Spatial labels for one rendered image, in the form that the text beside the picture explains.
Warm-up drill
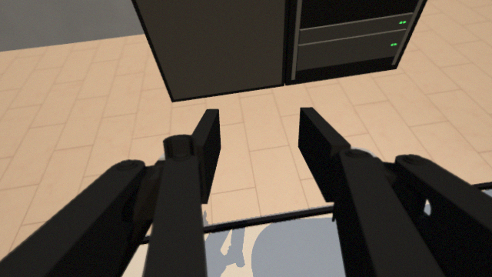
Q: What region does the black table edge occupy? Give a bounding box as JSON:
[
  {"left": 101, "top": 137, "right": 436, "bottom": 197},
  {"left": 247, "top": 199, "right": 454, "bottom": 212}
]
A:
[{"left": 141, "top": 182, "right": 492, "bottom": 245}]

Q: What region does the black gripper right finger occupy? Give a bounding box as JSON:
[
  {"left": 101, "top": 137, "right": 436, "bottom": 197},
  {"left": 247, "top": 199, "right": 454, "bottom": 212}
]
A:
[{"left": 298, "top": 107, "right": 492, "bottom": 277}]

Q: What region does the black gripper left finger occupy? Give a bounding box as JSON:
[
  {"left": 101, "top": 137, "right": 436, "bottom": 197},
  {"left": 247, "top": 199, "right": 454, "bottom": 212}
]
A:
[{"left": 0, "top": 108, "right": 221, "bottom": 277}]

